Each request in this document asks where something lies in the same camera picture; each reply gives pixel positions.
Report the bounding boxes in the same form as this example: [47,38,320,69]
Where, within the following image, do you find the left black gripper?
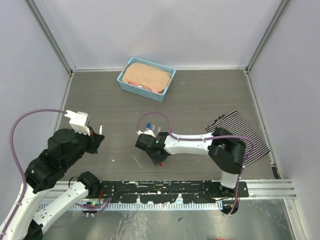
[63,125,104,169]

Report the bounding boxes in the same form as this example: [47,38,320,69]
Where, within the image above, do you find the white pen with clear cap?
[98,124,103,135]

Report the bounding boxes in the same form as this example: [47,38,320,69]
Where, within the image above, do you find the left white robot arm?
[0,127,105,240]

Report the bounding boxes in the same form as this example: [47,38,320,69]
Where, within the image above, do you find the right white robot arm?
[135,127,247,198]

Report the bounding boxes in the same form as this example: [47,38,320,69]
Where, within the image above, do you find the blue plastic basket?
[117,57,176,102]

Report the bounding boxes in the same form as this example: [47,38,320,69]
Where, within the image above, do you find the peach folded towel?
[122,62,172,94]

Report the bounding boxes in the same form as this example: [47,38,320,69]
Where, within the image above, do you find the black white striped cloth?
[205,110,270,167]

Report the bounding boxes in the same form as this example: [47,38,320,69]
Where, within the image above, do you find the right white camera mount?
[136,128,156,138]

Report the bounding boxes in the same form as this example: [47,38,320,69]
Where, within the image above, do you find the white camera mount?
[64,110,90,136]
[136,128,156,138]

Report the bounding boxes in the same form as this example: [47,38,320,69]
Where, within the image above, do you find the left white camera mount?
[64,110,90,136]

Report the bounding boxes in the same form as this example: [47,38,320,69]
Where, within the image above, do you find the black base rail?
[87,180,237,204]

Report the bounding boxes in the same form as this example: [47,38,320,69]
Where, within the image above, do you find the blue slotted cable duct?
[37,201,223,211]

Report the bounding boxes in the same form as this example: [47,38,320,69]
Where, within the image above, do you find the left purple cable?
[0,109,113,237]

